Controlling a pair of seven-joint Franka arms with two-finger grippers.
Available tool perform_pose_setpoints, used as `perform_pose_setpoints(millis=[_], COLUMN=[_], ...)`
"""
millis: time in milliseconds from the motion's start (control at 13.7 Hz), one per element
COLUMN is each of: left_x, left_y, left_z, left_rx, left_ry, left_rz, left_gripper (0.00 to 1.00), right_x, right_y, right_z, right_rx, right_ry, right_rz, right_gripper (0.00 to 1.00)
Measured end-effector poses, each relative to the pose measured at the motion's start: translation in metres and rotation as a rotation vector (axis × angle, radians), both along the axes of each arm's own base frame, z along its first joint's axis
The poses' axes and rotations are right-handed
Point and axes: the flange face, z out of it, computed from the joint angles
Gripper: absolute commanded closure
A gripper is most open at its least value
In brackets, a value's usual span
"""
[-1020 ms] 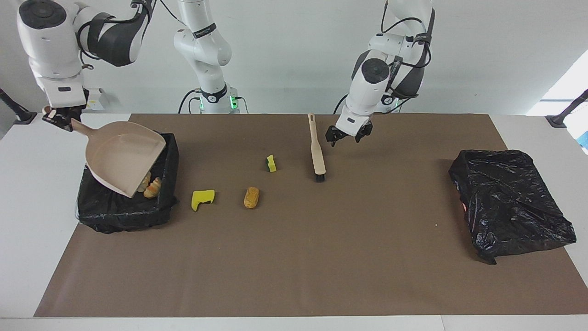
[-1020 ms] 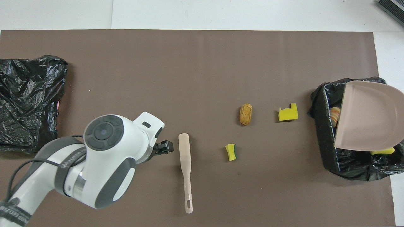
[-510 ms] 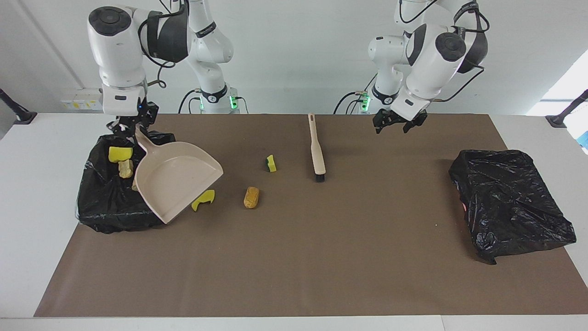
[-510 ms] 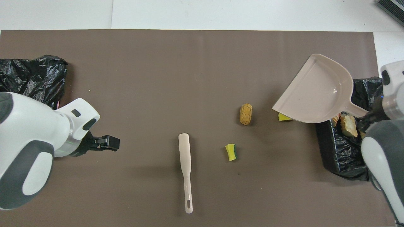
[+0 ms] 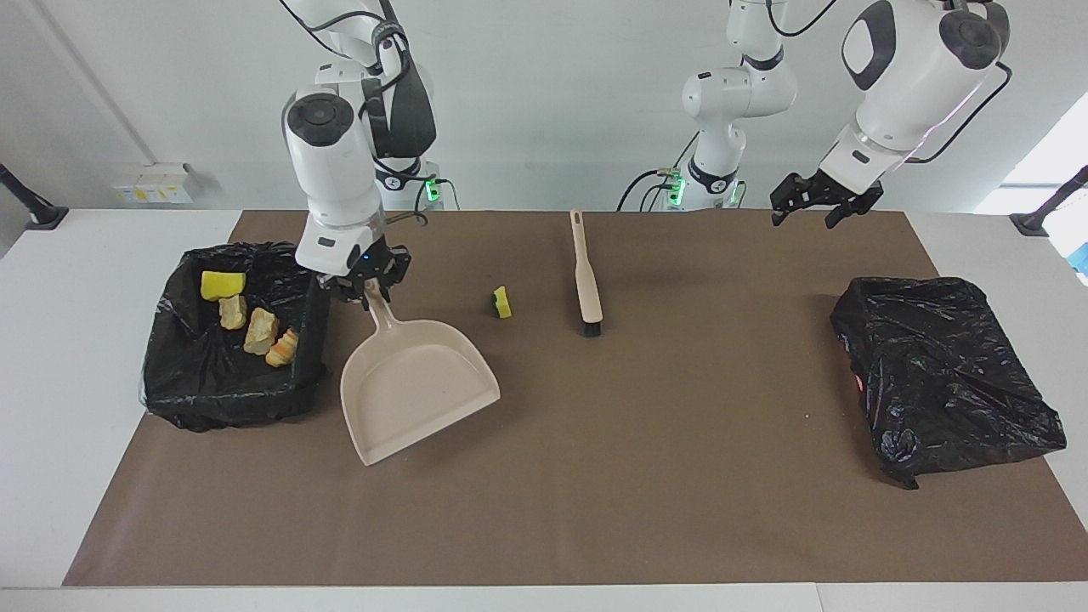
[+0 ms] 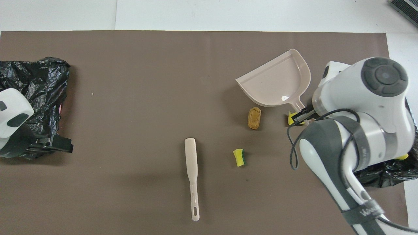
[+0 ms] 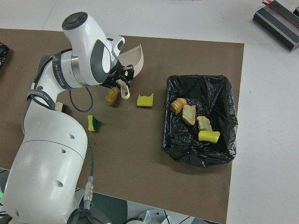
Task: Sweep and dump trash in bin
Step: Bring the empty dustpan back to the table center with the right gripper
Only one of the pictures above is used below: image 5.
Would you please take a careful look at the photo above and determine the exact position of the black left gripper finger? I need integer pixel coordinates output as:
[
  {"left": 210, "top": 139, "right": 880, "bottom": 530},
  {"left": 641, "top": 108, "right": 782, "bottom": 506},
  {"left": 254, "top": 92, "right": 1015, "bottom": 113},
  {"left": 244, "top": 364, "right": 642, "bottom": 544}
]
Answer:
[
  {"left": 826, "top": 189, "right": 885, "bottom": 229},
  {"left": 770, "top": 174, "right": 804, "bottom": 227}
]

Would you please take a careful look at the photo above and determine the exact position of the orange striped croissant piece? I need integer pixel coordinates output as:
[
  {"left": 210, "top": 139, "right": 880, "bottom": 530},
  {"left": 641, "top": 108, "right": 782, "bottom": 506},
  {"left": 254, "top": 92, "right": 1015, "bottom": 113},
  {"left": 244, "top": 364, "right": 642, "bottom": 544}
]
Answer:
[{"left": 264, "top": 328, "right": 300, "bottom": 368}]

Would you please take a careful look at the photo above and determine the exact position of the yellowish pale bread piece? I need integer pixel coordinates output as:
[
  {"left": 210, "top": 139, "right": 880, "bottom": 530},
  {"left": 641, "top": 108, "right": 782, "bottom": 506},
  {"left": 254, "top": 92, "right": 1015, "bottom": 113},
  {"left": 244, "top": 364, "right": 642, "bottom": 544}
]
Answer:
[{"left": 244, "top": 308, "right": 281, "bottom": 356}]

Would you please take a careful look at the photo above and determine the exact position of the beige plastic dustpan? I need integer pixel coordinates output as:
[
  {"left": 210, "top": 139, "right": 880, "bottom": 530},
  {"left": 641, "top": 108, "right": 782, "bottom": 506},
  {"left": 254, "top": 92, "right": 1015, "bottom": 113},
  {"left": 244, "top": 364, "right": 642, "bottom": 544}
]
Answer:
[{"left": 340, "top": 279, "right": 502, "bottom": 467}]

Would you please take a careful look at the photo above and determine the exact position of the yellow sponge wedge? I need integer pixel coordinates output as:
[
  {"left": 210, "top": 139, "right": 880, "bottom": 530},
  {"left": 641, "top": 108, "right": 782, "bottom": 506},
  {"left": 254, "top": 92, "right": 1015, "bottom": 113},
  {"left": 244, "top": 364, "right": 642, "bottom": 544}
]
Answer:
[{"left": 200, "top": 270, "right": 247, "bottom": 303}]

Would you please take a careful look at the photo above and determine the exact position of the beige brush with black bristles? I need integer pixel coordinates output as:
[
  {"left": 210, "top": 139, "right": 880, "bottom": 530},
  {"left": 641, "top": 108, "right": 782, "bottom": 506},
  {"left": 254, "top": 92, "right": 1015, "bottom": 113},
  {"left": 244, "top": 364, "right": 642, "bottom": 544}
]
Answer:
[{"left": 569, "top": 209, "right": 604, "bottom": 337}]

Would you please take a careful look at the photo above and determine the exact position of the open bin with black liner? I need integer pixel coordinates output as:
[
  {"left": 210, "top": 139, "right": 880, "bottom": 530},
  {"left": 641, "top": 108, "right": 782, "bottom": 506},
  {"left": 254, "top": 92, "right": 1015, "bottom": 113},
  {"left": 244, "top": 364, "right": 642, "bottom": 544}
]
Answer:
[{"left": 139, "top": 241, "right": 332, "bottom": 433}]

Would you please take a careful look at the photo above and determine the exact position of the bin wrapped in black bag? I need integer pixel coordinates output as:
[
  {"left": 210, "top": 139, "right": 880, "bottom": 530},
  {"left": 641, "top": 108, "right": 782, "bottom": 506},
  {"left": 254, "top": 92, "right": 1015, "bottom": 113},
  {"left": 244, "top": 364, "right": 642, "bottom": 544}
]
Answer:
[{"left": 830, "top": 275, "right": 1068, "bottom": 490}]

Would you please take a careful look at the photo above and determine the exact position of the white blue package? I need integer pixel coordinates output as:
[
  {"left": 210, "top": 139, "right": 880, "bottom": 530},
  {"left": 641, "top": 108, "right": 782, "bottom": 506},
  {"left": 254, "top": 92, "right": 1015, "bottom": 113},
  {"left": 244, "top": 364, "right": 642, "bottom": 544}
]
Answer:
[{"left": 1044, "top": 200, "right": 1088, "bottom": 286}]

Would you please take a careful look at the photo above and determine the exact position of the brown paper table mat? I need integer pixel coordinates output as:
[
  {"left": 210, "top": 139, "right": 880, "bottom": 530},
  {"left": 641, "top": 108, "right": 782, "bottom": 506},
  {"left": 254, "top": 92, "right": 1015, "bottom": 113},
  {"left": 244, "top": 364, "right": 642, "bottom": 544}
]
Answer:
[{"left": 62, "top": 210, "right": 1088, "bottom": 587}]

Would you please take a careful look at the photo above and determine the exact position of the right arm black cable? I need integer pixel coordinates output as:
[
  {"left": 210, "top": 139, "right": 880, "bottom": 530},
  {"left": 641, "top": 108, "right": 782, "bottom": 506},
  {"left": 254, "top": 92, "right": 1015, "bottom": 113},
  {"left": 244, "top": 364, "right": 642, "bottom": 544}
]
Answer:
[{"left": 276, "top": 0, "right": 430, "bottom": 229}]

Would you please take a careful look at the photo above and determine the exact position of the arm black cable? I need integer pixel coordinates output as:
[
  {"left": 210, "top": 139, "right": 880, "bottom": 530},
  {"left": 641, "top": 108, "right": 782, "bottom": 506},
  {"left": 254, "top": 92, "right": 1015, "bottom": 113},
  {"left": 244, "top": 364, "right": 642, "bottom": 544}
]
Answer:
[
  {"left": 276, "top": 0, "right": 430, "bottom": 229},
  {"left": 761, "top": 0, "right": 1014, "bottom": 164}
]

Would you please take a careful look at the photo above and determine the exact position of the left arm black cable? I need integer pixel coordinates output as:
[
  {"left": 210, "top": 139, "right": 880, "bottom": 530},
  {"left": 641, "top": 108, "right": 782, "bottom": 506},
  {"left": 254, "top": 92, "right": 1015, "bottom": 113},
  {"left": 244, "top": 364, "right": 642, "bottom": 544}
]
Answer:
[{"left": 761, "top": 0, "right": 1014, "bottom": 164}]

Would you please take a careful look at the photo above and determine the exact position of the left arm base cable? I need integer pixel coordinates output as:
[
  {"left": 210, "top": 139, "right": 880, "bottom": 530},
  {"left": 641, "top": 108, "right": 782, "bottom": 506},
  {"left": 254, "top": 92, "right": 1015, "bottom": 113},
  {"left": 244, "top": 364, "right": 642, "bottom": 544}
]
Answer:
[{"left": 616, "top": 166, "right": 681, "bottom": 211}]

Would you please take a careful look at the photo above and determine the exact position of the black camera stand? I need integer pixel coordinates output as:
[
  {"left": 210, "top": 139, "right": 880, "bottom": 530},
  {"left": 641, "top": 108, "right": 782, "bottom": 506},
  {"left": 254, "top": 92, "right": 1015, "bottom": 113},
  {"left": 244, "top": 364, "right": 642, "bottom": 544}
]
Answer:
[
  {"left": 0, "top": 163, "right": 69, "bottom": 230},
  {"left": 1010, "top": 166, "right": 1088, "bottom": 237}
]

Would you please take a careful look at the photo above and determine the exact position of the white wall socket box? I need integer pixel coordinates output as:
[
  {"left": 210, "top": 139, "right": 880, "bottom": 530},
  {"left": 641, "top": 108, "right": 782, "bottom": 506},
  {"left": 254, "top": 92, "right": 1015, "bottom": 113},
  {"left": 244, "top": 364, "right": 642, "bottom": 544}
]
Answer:
[{"left": 112, "top": 163, "right": 198, "bottom": 205}]

